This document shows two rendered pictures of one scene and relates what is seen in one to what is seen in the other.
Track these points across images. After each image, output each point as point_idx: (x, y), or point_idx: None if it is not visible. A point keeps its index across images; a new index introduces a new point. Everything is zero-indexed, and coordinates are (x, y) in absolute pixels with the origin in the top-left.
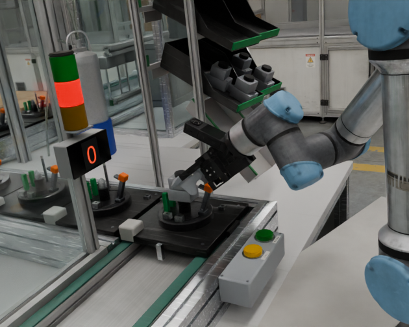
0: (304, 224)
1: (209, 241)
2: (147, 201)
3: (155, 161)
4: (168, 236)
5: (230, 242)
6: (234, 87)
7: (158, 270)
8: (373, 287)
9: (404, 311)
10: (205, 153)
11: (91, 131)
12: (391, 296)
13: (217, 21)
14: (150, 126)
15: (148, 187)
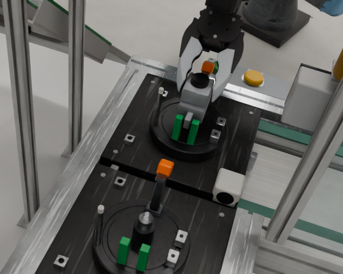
0: (105, 67)
1: (243, 107)
2: (130, 184)
3: (34, 155)
4: (238, 145)
5: (234, 95)
6: None
7: (263, 173)
8: (342, 5)
9: None
10: (239, 20)
11: (315, 78)
12: None
13: None
14: (30, 99)
15: (55, 198)
